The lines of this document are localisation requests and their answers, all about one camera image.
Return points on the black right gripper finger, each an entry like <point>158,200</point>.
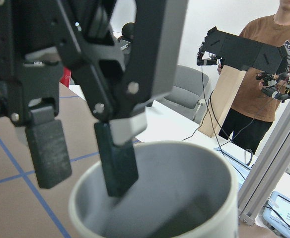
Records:
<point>114,139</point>

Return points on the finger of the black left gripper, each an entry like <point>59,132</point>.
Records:
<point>48,149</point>

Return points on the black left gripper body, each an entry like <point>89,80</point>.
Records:
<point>40,37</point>

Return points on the white mug grey inside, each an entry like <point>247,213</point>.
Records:
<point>184,190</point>

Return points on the brown table mat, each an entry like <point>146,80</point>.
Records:
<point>27,211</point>

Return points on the grey office chair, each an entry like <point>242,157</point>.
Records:
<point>186,97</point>

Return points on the light wooden board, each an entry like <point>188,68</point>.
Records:
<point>222,97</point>

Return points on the blue teach pendant tablet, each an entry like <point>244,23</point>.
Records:
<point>276,214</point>

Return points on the grey aluminium frame post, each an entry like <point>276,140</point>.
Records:
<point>266,172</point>

